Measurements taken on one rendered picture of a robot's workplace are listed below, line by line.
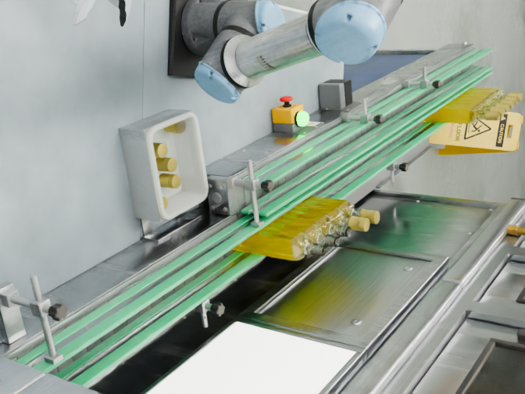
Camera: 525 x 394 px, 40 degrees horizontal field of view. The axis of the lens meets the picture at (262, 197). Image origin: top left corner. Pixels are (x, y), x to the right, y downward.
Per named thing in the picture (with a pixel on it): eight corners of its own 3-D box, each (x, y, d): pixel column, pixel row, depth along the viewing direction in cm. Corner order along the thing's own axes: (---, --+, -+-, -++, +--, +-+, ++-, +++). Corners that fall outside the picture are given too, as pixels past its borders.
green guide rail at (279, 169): (237, 186, 179) (263, 189, 175) (237, 182, 179) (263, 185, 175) (474, 51, 311) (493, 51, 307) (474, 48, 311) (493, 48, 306)
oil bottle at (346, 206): (280, 218, 198) (348, 228, 186) (278, 198, 196) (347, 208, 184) (291, 211, 202) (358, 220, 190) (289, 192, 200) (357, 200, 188)
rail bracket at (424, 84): (401, 88, 256) (437, 89, 248) (401, 68, 253) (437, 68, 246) (406, 86, 259) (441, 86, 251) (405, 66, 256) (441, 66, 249)
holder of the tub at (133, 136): (139, 238, 172) (163, 243, 168) (118, 127, 163) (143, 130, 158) (185, 213, 185) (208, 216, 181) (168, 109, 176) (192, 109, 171)
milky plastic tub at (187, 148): (136, 219, 170) (163, 223, 165) (119, 127, 162) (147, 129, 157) (183, 194, 183) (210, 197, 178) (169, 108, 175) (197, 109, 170)
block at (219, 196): (208, 213, 182) (230, 217, 178) (202, 179, 179) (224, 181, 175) (216, 209, 185) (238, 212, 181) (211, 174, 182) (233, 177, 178)
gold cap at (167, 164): (152, 159, 170) (166, 159, 167) (162, 154, 173) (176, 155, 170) (155, 173, 171) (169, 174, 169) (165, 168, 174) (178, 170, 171)
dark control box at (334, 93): (319, 108, 234) (341, 109, 229) (316, 84, 231) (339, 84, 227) (330, 102, 240) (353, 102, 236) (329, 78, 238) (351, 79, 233)
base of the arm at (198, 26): (187, -16, 173) (218, -17, 167) (225, 3, 185) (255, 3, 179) (176, 47, 173) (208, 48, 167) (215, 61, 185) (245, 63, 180)
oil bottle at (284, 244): (230, 250, 181) (302, 263, 169) (227, 230, 179) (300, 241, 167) (243, 241, 185) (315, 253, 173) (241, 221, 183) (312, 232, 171)
